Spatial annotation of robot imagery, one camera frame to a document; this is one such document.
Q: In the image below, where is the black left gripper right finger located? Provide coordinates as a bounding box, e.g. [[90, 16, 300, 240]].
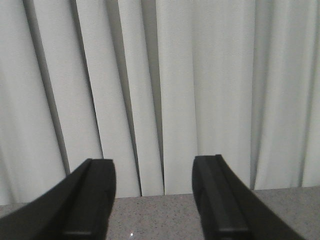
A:
[[192, 154, 303, 240]]

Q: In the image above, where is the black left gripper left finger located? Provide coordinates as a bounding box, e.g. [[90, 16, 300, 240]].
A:
[[0, 159, 116, 240]]

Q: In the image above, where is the grey pleated curtain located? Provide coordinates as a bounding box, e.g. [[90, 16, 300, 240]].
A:
[[0, 0, 320, 205]]

